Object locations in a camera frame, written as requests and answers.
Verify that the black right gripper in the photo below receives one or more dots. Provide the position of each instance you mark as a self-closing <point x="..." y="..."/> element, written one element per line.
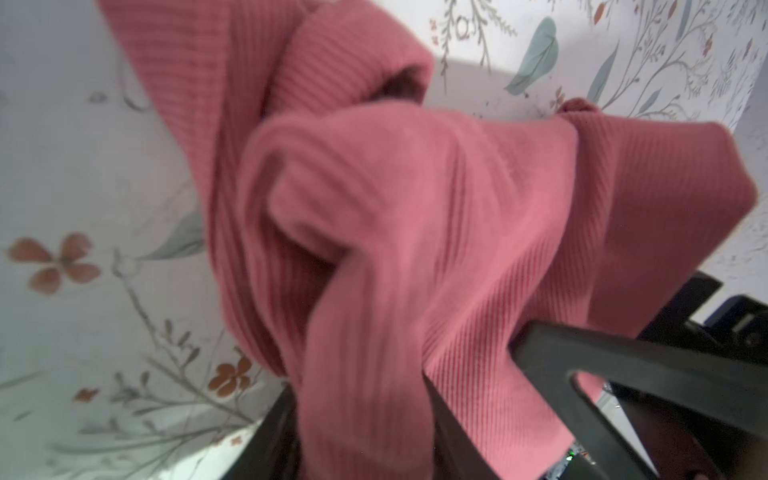
<point x="682" y="401"/>

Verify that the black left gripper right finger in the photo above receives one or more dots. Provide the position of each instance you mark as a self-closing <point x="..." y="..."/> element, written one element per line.
<point x="455" y="456"/>

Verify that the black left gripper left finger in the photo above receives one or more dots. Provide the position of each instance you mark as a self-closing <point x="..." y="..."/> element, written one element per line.
<point x="273" y="453"/>

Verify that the pink tank top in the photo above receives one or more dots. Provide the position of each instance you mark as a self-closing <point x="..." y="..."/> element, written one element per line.
<point x="367" y="248"/>

